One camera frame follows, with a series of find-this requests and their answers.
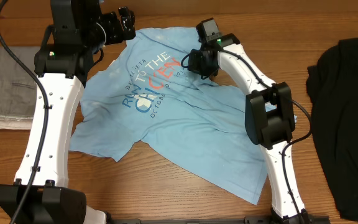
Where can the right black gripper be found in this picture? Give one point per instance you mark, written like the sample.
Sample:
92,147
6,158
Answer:
194,68

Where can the folded beige cloth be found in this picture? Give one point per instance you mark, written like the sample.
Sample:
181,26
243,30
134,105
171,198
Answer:
15,122

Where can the black polo shirt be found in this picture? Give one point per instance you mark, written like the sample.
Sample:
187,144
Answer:
332,87

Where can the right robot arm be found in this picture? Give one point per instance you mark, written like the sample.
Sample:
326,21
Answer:
269,116

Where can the light blue printed t-shirt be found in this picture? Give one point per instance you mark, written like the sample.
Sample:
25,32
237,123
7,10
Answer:
146,95

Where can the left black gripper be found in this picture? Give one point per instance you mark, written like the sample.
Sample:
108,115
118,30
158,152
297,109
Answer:
117,35

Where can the folded grey trousers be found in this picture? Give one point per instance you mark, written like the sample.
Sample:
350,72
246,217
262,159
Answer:
17,89

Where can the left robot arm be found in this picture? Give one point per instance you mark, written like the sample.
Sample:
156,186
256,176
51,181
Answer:
39,192

